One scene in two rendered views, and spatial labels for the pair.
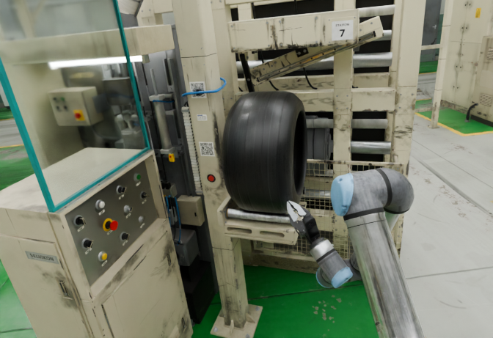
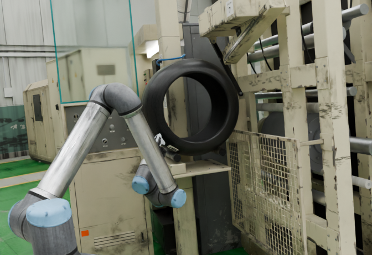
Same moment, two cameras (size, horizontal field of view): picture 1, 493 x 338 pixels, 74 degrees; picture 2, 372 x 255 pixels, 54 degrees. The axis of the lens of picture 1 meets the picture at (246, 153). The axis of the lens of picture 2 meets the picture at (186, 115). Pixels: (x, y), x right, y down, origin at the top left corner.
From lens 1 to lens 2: 1.98 m
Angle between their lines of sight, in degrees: 56
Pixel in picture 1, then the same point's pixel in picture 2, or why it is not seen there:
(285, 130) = (160, 78)
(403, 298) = (66, 144)
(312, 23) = (220, 6)
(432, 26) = not seen: outside the picture
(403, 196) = (110, 97)
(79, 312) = not seen: hidden behind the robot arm
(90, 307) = not seen: hidden behind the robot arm
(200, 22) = (159, 16)
